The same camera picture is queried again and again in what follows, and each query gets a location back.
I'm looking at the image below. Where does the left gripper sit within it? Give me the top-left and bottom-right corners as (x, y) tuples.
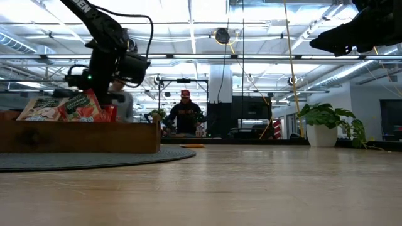
(52, 46), (127, 106)

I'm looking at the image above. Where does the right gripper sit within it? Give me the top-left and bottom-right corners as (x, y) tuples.
(309, 0), (402, 57)

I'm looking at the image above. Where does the red strawberry tea packet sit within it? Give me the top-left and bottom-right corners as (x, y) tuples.
(100, 104), (118, 123)
(58, 89), (105, 123)

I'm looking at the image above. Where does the beige tea packet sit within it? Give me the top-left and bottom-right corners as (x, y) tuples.
(16, 97), (69, 122)

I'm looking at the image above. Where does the person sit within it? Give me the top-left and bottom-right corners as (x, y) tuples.
(165, 89), (207, 138)
(108, 80), (135, 124)

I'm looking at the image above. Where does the wooden three-compartment tray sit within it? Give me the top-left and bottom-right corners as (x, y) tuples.
(0, 109), (161, 154)

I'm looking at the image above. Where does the small green background plant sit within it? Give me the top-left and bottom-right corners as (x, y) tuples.
(149, 108), (168, 122)

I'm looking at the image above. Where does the round grey mat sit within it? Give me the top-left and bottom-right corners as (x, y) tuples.
(0, 146), (197, 173)

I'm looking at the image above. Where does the green potted plant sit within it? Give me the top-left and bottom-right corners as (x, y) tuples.
(296, 102), (383, 151)

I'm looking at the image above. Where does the red white striped object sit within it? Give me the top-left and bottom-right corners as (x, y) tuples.
(272, 119), (283, 140)

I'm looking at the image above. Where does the black monitor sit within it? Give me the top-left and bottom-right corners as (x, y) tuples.
(231, 95), (273, 120)

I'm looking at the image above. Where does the black cabinet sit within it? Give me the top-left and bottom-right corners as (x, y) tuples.
(206, 102), (233, 139)

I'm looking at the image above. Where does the silver ventilation duct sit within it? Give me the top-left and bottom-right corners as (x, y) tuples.
(0, 31), (38, 55)
(309, 53), (402, 92)

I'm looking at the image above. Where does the yellow cable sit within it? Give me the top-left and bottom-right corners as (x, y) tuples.
(282, 0), (305, 139)

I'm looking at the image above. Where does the dark wall screen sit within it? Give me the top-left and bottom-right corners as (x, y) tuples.
(379, 99), (402, 141)

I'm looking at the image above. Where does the black aluminium table frame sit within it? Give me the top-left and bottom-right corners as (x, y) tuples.
(160, 137), (402, 152)

